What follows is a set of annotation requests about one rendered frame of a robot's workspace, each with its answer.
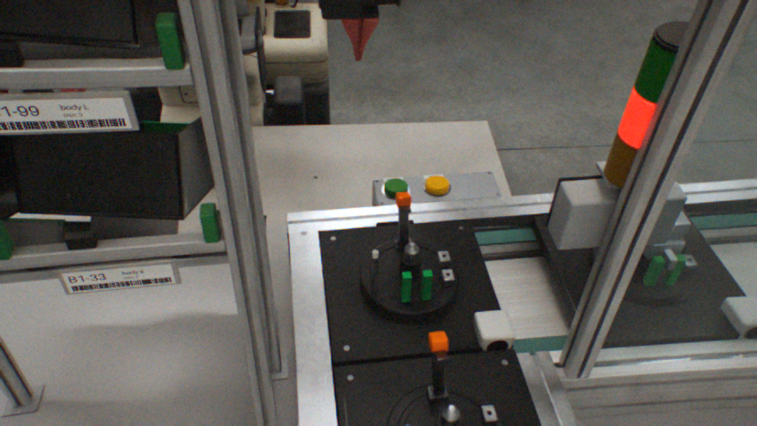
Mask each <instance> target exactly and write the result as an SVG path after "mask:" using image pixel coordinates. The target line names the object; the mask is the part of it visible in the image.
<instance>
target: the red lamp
mask: <svg viewBox="0 0 757 426"><path fill-rule="evenodd" d="M655 105H656V104H653V103H651V102H648V101H646V100H644V99H643V98H641V97H640V96H639V95H638V94H637V93H636V92H635V90H634V87H633V89H632V91H631V94H630V97H629V100H628V103H627V106H626V107H625V110H624V114H623V116H622V119H621V122H620V124H619V127H618V135H619V137H620V138H621V139H622V140H623V141H624V142H625V143H626V144H628V145H630V146H633V147H635V148H637V149H639V147H640V143H641V141H642V139H643V137H644V134H645V131H646V129H647V126H648V124H649V122H650V120H651V116H652V113H653V112H654V109H655Z"/></svg>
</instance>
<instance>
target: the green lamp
mask: <svg viewBox="0 0 757 426"><path fill-rule="evenodd" d="M675 57H676V53H674V52H670V51H668V50H666V49H664V48H662V47H660V46H659V45H658V44H657V43H656V42H655V40H654V39H653V36H652V38H651V41H650V44H649V46H648V48H647V51H646V53H645V57H644V59H643V62H642V64H641V66H640V71H639V73H638V75H637V78H636V81H635V82H634V90H635V92H636V93H637V94H638V95H639V96H640V97H641V98H643V99H644V100H646V101H648V102H651V103H653V104H657V101H658V99H659V96H660V94H661V93H662V89H663V86H664V85H665V82H666V80H667V76H668V75H669V72H670V70H671V67H672V65H673V62H674V60H675Z"/></svg>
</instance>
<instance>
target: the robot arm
mask: <svg viewBox="0 0 757 426"><path fill-rule="evenodd" d="M318 3H319V8H320V9H321V14H322V19H341V22H342V24H343V26H344V28H345V30H346V33H347V34H348V36H349V38H350V40H351V43H352V46H353V51H354V55H355V59H356V61H361V59H362V55H363V52H364V49H365V46H366V44H367V42H368V40H369V38H370V36H371V35H372V33H373V31H374V30H375V28H376V26H377V25H378V23H379V9H378V5H388V4H396V5H397V7H399V6H400V5H401V0H318Z"/></svg>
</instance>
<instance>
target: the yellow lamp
mask: <svg viewBox="0 0 757 426"><path fill-rule="evenodd" d="M636 154H637V148H635V147H633V146H630V145H628V144H626V143H625V142H624V141H623V140H622V139H621V138H620V137H619V135H618V131H617V133H616V136H615V139H614V141H613V145H612V148H611V150H610V152H609V155H608V158H607V162H606V165H605V167H604V174H605V176H606V177H607V179H608V180H609V181H610V182H611V183H613V184H615V185H616V186H618V187H620V188H624V185H625V182H626V179H627V177H628V175H629V171H630V169H631V167H632V164H633V162H634V159H635V156H636Z"/></svg>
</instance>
